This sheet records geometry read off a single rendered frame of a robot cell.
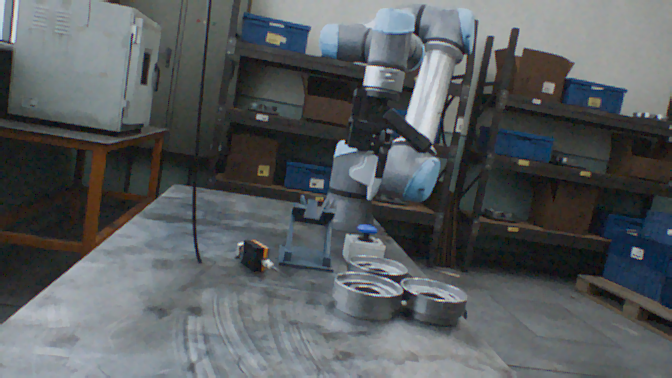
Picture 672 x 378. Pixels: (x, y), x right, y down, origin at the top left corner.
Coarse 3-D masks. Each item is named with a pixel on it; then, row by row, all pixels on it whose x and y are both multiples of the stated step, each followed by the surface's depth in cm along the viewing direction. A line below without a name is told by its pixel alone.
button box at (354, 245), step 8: (352, 240) 109; (360, 240) 110; (368, 240) 110; (376, 240) 113; (344, 248) 114; (352, 248) 108; (360, 248) 108; (368, 248) 108; (376, 248) 108; (384, 248) 109; (344, 256) 112; (376, 256) 109
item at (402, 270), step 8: (352, 256) 98; (360, 256) 100; (368, 256) 100; (352, 264) 93; (376, 264) 100; (384, 264) 101; (392, 264) 100; (400, 264) 98; (360, 272) 92; (368, 272) 91; (376, 272) 91; (384, 272) 97; (400, 272) 98; (392, 280) 91; (400, 280) 92
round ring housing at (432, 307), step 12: (408, 288) 89; (432, 288) 91; (444, 288) 91; (456, 288) 89; (408, 300) 83; (420, 300) 82; (432, 300) 81; (444, 300) 86; (456, 300) 88; (408, 312) 84; (420, 312) 82; (432, 312) 82; (444, 312) 82; (456, 312) 83; (444, 324) 83
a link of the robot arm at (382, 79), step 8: (368, 72) 105; (376, 72) 104; (384, 72) 103; (392, 72) 103; (400, 72) 104; (368, 80) 105; (376, 80) 104; (384, 80) 103; (392, 80) 104; (400, 80) 105; (368, 88) 106; (376, 88) 104; (384, 88) 104; (392, 88) 104; (400, 88) 105
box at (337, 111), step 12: (300, 72) 435; (312, 84) 464; (324, 84) 466; (336, 84) 467; (348, 84) 468; (360, 84) 450; (312, 96) 428; (324, 96) 466; (336, 96) 467; (348, 96) 468; (312, 108) 428; (324, 108) 429; (336, 108) 431; (348, 108) 432; (300, 120) 460; (312, 120) 432; (324, 120) 431; (336, 120) 431
